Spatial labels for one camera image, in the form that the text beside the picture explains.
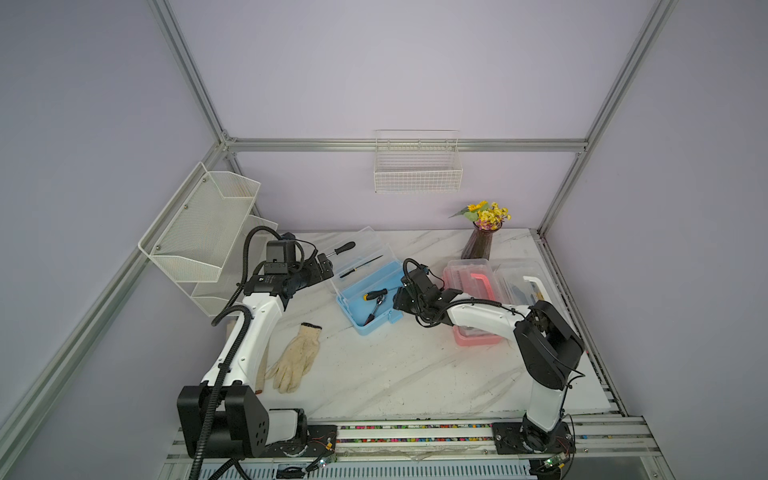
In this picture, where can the black screwdriver tray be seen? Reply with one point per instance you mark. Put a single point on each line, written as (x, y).
(358, 267)
(341, 249)

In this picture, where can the white mesh wall shelf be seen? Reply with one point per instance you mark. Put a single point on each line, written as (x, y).
(212, 297)
(190, 241)

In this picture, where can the lower white mesh wall shelf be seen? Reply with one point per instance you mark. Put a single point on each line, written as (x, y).
(212, 297)

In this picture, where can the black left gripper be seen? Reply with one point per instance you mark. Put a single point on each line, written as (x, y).
(316, 275)

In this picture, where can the dark glass flower vase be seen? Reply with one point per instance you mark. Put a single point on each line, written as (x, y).
(479, 244)

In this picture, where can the robot base rail plate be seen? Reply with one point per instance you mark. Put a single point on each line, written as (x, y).
(595, 446)

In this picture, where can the black screwdriver top tray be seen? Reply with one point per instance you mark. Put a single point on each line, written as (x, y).
(341, 249)

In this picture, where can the aluminium frame rails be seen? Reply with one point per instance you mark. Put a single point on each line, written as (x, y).
(99, 125)

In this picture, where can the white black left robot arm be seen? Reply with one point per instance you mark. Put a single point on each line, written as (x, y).
(222, 416)

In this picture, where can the black tool in blue base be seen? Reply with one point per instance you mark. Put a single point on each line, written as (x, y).
(377, 297)

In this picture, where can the upper white mesh wall shelf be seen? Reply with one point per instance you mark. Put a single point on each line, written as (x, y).
(190, 241)

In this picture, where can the blue tiered toolbox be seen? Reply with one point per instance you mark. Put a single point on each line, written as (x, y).
(384, 273)

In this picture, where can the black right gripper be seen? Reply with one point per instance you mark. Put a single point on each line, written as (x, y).
(400, 300)

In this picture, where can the yellow artificial flowers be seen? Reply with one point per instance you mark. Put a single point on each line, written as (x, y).
(486, 216)

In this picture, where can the black screwdriver middle tray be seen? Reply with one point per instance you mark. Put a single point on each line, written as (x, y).
(358, 267)

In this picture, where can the cream knit work glove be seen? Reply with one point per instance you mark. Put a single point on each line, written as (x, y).
(296, 360)

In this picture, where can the white wire wall basket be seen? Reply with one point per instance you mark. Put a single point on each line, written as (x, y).
(417, 161)

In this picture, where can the clear white toolbox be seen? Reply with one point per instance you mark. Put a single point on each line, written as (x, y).
(523, 280)

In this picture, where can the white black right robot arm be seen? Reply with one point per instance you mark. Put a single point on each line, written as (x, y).
(550, 348)

